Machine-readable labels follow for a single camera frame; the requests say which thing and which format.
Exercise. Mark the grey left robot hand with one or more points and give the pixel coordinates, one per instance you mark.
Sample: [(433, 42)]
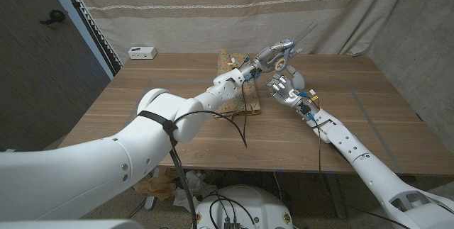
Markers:
[(269, 55)]

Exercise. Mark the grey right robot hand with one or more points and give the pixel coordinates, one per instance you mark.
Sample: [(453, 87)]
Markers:
[(287, 92)]

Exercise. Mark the floral tan wrapping paper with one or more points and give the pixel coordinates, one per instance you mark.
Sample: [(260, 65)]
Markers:
[(252, 98)]

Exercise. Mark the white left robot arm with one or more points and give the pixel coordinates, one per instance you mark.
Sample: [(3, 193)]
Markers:
[(88, 176)]

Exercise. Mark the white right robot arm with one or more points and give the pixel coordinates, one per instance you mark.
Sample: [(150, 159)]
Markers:
[(372, 172)]

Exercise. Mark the crumpled white paper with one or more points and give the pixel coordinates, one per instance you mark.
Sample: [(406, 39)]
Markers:
[(200, 186)]

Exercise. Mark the crumpled brown paper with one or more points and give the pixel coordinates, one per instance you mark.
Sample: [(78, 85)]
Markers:
[(159, 186)]

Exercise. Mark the beige striped cloth backdrop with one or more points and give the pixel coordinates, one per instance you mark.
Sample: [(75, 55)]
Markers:
[(177, 20)]

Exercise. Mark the white robot torso base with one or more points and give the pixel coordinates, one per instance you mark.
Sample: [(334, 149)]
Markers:
[(262, 204)]

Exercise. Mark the grey table leg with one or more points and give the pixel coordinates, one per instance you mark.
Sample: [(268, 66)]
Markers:
[(337, 197)]

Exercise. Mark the white power strip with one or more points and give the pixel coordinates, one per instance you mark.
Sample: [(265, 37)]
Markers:
[(142, 52)]

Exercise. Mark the white table leg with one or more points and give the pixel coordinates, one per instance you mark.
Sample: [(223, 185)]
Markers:
[(152, 202)]

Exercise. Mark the black zigzag edge trim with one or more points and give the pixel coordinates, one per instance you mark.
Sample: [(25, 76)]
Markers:
[(95, 27)]

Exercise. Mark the dark wooden door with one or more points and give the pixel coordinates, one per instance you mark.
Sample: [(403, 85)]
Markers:
[(35, 80)]

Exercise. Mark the white robot chest edge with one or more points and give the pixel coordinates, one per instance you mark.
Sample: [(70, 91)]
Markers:
[(71, 224)]

